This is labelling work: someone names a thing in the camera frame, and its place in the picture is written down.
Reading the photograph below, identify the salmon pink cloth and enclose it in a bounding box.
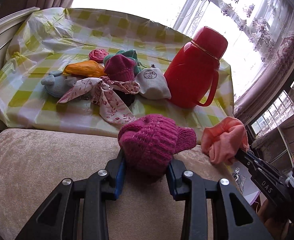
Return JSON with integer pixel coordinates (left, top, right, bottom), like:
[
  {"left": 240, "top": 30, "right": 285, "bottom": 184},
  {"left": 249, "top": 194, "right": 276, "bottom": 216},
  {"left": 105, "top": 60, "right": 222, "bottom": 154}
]
[{"left": 200, "top": 116, "right": 249, "bottom": 165}]

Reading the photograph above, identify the orange organza pouch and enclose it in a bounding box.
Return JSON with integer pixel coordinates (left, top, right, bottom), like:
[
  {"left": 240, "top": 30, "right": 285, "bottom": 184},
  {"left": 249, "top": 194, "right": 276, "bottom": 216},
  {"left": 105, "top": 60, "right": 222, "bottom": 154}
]
[{"left": 63, "top": 60, "right": 106, "bottom": 77}]

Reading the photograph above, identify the red floral white scarf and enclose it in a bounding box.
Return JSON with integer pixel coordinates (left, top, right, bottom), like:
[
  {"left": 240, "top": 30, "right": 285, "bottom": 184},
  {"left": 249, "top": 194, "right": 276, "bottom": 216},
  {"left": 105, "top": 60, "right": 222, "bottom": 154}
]
[{"left": 58, "top": 77, "right": 140, "bottom": 125}]

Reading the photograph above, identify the dark brown knit item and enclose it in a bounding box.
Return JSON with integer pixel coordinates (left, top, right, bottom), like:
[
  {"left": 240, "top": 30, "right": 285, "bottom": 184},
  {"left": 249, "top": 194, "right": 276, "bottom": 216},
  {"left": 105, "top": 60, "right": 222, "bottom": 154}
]
[{"left": 114, "top": 90, "right": 136, "bottom": 107}]

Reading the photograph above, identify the green teal cloth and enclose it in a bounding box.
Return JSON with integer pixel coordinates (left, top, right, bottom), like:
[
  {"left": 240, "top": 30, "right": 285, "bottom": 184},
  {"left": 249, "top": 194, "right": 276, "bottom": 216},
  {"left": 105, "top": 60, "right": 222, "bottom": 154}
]
[{"left": 103, "top": 49, "right": 146, "bottom": 76}]

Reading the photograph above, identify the person right hand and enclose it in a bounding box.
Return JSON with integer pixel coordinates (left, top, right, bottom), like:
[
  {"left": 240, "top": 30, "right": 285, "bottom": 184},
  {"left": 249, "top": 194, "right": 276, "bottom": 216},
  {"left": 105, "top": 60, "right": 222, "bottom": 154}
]
[{"left": 257, "top": 199, "right": 294, "bottom": 239}]

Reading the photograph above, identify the grey drawstring pouch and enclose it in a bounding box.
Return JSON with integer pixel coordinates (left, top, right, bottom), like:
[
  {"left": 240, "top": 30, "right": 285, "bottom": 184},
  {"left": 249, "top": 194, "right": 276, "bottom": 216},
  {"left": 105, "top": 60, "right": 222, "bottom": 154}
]
[{"left": 135, "top": 67, "right": 171, "bottom": 100}]

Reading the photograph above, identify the purple white cardboard box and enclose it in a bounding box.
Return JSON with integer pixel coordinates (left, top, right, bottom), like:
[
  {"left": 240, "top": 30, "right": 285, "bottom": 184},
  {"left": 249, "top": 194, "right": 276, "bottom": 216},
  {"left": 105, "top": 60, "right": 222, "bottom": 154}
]
[{"left": 231, "top": 161, "right": 260, "bottom": 205}]

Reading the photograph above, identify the magenta knit hat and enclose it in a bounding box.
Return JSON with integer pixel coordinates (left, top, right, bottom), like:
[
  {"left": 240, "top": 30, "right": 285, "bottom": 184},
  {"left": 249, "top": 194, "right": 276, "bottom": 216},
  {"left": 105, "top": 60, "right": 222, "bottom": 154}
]
[{"left": 118, "top": 114, "right": 197, "bottom": 177}]

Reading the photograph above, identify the beige velvet cushion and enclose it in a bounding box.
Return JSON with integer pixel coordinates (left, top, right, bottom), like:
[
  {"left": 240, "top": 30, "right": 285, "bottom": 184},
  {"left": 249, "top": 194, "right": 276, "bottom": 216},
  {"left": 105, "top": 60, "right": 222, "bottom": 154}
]
[{"left": 0, "top": 127, "right": 240, "bottom": 240}]

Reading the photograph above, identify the black white gingham cloth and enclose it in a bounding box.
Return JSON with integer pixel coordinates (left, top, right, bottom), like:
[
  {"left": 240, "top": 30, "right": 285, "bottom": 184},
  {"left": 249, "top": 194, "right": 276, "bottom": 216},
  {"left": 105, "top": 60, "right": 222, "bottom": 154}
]
[{"left": 231, "top": 167, "right": 246, "bottom": 193}]

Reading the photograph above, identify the light blue plush toy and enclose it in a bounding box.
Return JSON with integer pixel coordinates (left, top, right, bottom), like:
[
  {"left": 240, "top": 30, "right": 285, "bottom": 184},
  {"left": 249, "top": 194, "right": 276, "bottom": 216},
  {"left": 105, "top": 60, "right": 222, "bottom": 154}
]
[{"left": 41, "top": 71, "right": 78, "bottom": 98}]

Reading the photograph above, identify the red thermos jug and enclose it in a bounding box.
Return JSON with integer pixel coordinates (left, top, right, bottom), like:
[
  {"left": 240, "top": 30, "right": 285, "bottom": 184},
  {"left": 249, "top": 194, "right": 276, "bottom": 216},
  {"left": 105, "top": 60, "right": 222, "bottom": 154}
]
[{"left": 164, "top": 27, "right": 228, "bottom": 108}]

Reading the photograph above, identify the dark red knit hat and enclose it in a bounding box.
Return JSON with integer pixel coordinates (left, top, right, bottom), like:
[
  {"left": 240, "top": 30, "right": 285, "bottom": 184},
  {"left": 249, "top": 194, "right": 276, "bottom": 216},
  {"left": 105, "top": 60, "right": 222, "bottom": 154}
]
[{"left": 104, "top": 54, "right": 136, "bottom": 82}]

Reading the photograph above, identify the pink round pouch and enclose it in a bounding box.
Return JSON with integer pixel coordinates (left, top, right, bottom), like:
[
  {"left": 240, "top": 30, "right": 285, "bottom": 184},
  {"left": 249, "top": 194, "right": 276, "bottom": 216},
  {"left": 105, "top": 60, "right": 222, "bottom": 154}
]
[{"left": 88, "top": 49, "right": 109, "bottom": 63}]

